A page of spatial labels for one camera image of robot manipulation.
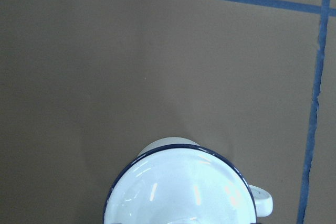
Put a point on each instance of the white cup lid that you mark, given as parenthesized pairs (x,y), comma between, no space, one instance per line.
(180,183)

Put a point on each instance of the white enamel cup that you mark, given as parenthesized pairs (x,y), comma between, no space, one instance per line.
(263,199)

